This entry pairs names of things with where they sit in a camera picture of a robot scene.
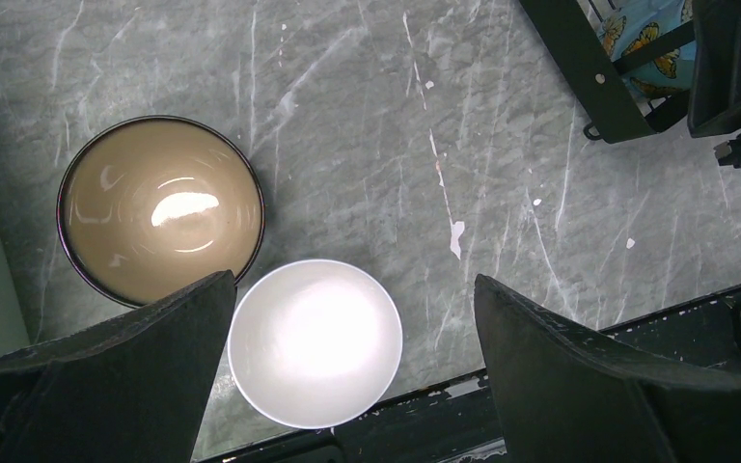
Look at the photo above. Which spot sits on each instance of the blue mug orange inside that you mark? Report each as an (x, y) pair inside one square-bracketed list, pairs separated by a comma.
[(637, 25)]

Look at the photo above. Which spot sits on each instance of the dark bowl beige inside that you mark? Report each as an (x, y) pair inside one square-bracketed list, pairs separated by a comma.
[(155, 203)]

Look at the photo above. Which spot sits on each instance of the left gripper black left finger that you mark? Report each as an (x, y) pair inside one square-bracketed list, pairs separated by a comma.
[(132, 388)]

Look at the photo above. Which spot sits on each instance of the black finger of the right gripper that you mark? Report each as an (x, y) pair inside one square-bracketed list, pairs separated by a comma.
[(715, 98)]

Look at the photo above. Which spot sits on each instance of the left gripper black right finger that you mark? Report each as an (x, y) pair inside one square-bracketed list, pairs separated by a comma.
[(663, 387)]

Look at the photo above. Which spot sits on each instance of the white bowl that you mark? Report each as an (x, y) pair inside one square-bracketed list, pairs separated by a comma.
[(315, 343)]

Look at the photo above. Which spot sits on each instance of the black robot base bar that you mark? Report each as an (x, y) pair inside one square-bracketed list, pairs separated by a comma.
[(454, 421)]

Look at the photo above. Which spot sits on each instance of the black wire dish rack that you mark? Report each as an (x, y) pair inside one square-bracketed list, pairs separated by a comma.
[(596, 80)]

